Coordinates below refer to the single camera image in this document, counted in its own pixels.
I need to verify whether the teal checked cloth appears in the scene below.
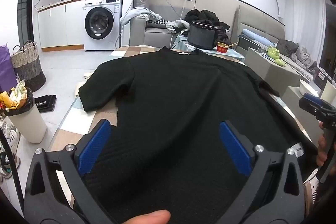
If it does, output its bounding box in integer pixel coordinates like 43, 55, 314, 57
172, 34, 246, 63

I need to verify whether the white basin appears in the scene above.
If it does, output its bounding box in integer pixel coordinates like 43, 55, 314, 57
299, 79, 320, 97

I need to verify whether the grey upholstered bed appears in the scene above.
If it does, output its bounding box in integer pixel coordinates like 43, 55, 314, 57
238, 5, 326, 75

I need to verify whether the woven laundry basket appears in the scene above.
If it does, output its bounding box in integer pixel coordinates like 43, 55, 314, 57
10, 40, 47, 93

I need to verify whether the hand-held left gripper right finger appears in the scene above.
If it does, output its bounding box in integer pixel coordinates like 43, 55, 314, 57
219, 120, 307, 214

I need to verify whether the red instant noodle cup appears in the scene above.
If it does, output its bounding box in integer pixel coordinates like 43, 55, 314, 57
216, 42, 229, 54

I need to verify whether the pile of black clothes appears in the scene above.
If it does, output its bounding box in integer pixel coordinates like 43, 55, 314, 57
184, 9, 231, 42

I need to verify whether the person's dark hair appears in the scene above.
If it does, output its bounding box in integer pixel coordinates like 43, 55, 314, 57
312, 179, 336, 224

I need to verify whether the person's left hand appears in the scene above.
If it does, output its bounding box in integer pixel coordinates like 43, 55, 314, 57
122, 210, 172, 224

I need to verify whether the white green sneaker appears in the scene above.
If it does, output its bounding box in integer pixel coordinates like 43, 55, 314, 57
0, 152, 21, 180

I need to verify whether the white trash bin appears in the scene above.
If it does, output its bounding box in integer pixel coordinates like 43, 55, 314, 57
0, 84, 48, 144

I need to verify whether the grey sofa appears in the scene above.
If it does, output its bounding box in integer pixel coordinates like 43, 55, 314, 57
130, 0, 192, 47

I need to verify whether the black knit sweater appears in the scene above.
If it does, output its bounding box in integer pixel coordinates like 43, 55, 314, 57
78, 46, 319, 224

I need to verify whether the purple bag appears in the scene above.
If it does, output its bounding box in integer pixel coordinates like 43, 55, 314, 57
0, 45, 19, 93

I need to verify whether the light blue blanket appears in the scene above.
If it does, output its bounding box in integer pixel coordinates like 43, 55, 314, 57
120, 7, 163, 26

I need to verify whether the black countertop oven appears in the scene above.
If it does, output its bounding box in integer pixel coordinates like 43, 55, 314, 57
187, 21, 218, 50

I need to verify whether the grey ottoman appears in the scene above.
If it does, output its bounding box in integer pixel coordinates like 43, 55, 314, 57
282, 86, 321, 111

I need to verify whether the houndstooth cushion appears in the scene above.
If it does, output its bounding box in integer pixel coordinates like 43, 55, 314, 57
147, 19, 171, 28

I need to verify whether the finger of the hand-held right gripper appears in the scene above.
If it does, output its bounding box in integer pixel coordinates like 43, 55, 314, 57
299, 93, 336, 122

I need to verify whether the person's right hand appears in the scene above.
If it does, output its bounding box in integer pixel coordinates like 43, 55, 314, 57
316, 121, 329, 167

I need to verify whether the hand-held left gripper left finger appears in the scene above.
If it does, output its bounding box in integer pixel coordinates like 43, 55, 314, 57
24, 119, 112, 214

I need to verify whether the white washing machine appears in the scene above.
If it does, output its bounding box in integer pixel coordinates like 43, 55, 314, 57
83, 0, 124, 51

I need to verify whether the black floor tray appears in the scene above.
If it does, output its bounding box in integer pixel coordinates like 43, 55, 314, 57
34, 94, 57, 112

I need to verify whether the green toy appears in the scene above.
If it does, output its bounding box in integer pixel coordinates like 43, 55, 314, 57
266, 46, 286, 67

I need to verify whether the grey cabinet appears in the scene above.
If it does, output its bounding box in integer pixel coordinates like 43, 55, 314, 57
245, 47, 314, 93

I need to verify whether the dark jacket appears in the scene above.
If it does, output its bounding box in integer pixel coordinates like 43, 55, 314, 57
276, 39, 318, 73

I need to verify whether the white kitchen base cabinet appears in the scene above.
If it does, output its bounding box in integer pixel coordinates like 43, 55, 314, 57
37, 1, 86, 52

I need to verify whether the black box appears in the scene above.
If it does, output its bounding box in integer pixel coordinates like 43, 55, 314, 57
312, 67, 328, 90

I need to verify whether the blue pillow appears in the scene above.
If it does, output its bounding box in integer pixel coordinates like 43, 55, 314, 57
241, 29, 276, 47

